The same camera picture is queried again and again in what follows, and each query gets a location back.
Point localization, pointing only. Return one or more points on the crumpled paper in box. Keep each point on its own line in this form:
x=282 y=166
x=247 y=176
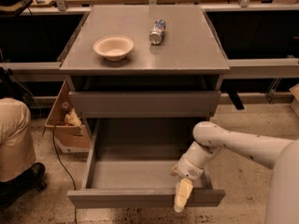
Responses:
x=72 y=119

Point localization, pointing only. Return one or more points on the person leg beige trousers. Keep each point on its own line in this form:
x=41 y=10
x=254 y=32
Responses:
x=17 y=153

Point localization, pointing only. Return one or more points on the grey drawer cabinet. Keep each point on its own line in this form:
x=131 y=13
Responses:
x=147 y=83

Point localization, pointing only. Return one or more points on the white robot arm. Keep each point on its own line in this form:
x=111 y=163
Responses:
x=279 y=155

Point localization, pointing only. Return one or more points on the grey drawer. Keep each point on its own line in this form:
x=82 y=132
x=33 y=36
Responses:
x=145 y=104
x=130 y=161

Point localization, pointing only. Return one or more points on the black shoe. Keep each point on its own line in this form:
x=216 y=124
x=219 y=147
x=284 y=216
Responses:
x=12 y=190

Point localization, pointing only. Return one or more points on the white paper bowl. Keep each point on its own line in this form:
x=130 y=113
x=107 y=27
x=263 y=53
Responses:
x=113 y=47

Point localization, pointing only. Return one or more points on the wooden box on floor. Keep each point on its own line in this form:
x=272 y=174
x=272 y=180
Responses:
x=69 y=133

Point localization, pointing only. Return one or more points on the grey metal rail frame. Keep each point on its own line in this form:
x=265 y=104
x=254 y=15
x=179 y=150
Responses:
x=264 y=67

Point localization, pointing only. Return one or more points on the grey top drawer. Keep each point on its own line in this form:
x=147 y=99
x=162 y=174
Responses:
x=145 y=104

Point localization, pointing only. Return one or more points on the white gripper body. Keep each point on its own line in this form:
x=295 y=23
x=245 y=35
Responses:
x=190 y=168

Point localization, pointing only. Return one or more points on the crushed soda can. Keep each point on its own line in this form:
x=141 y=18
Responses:
x=156 y=34

